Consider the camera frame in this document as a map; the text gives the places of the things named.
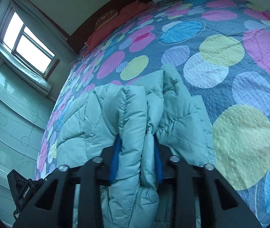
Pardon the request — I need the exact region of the teal quilted down jacket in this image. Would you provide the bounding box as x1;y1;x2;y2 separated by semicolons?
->
57;64;215;227

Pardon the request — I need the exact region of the red pillow blanket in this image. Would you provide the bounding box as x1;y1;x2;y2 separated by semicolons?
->
85;1;153;53

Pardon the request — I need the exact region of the left window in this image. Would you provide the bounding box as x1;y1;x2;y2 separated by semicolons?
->
0;5;60;80

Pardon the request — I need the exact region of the white curtain middle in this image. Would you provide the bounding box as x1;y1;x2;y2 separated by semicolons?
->
10;0;77;65

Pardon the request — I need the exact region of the brown embroidered cushion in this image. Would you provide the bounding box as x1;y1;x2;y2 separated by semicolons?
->
94;9;118;31

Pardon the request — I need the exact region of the colourful polka dot bedspread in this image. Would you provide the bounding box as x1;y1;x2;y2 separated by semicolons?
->
36;0;270;227

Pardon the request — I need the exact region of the dark wooden headboard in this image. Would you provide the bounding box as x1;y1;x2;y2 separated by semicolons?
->
67;0;152;53

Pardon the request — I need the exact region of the white patterned wardrobe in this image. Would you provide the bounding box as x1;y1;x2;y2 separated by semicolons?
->
0;58;55;225

